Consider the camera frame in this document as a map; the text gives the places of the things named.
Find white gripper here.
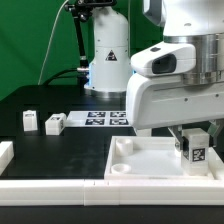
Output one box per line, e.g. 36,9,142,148
126,74,224,151

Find white square table top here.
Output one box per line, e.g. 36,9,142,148
104,136,224,181

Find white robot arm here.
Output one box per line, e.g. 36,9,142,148
126,0,224,137

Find fiducial marker sheet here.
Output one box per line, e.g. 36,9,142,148
66,111,129,127

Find white U-shaped obstacle fence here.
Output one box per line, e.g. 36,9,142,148
0,139,224,207

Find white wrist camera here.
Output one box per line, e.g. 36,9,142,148
131,42,196,77

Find black cable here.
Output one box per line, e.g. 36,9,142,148
44,67,90,86

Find white cable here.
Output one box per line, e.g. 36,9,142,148
37,0,71,86

